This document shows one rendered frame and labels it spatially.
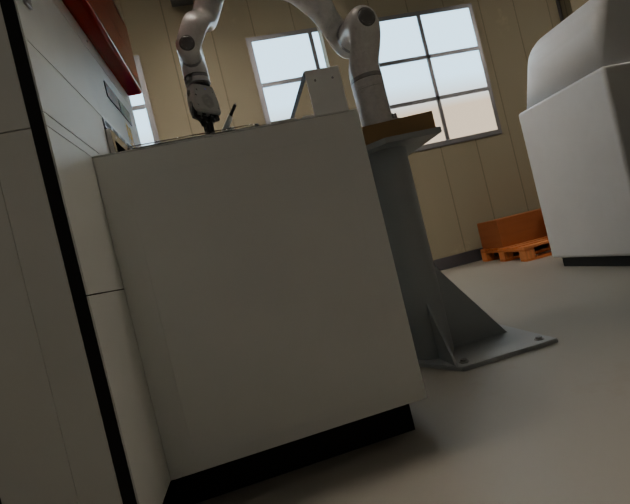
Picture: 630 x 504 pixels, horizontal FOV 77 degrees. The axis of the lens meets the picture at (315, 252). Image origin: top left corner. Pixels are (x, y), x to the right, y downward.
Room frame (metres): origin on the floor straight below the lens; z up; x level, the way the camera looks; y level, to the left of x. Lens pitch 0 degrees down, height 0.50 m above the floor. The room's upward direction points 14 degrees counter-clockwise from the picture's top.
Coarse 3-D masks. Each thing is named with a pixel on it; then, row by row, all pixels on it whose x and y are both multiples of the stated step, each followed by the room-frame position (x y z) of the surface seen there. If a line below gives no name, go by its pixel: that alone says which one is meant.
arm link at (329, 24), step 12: (288, 0) 1.45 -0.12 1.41; (300, 0) 1.43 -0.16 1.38; (312, 0) 1.42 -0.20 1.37; (324, 0) 1.43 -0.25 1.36; (312, 12) 1.45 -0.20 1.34; (324, 12) 1.45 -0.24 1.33; (336, 12) 1.50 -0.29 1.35; (324, 24) 1.48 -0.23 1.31; (336, 24) 1.51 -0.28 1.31; (324, 36) 1.53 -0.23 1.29; (336, 36) 1.52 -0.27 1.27; (336, 48) 1.54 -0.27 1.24
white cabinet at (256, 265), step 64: (256, 128) 0.95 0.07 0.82; (320, 128) 0.97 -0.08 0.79; (128, 192) 0.89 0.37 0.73; (192, 192) 0.91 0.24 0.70; (256, 192) 0.94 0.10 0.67; (320, 192) 0.96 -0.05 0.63; (128, 256) 0.89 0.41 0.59; (192, 256) 0.91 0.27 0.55; (256, 256) 0.93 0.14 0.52; (320, 256) 0.96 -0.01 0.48; (384, 256) 0.99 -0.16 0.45; (192, 320) 0.90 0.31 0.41; (256, 320) 0.92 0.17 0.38; (320, 320) 0.95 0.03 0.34; (384, 320) 0.98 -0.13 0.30; (192, 384) 0.90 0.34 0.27; (256, 384) 0.92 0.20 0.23; (320, 384) 0.94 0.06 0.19; (384, 384) 0.97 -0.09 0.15; (192, 448) 0.89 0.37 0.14; (256, 448) 0.92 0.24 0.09; (320, 448) 0.97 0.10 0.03
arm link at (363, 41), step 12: (360, 12) 1.38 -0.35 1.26; (372, 12) 1.39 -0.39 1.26; (348, 24) 1.41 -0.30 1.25; (360, 24) 1.39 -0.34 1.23; (372, 24) 1.40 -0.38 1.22; (348, 36) 1.43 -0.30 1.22; (360, 36) 1.41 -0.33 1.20; (372, 36) 1.42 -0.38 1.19; (348, 48) 1.50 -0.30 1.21; (360, 48) 1.43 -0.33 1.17; (372, 48) 1.44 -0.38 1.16; (360, 60) 1.45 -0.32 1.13; (372, 60) 1.46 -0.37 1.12; (360, 72) 1.46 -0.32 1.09; (372, 72) 1.46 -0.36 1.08
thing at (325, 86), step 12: (312, 72) 1.04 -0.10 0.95; (324, 72) 1.04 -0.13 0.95; (336, 72) 1.05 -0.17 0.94; (312, 84) 1.03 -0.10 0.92; (324, 84) 1.04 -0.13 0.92; (336, 84) 1.05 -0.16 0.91; (312, 96) 1.03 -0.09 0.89; (324, 96) 1.04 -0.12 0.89; (336, 96) 1.04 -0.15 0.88; (324, 108) 1.04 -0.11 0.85; (336, 108) 1.04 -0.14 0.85; (348, 108) 1.05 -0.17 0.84
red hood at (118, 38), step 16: (64, 0) 0.95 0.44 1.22; (80, 0) 0.96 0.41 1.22; (96, 0) 1.08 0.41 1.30; (112, 0) 1.33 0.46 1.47; (80, 16) 1.02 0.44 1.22; (96, 16) 1.04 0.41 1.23; (112, 16) 1.26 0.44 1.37; (96, 32) 1.09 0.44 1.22; (112, 32) 1.20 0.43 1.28; (96, 48) 1.16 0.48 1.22; (112, 48) 1.18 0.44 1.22; (128, 48) 1.42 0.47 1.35; (112, 64) 1.26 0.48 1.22; (128, 64) 1.34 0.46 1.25; (128, 80) 1.37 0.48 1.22
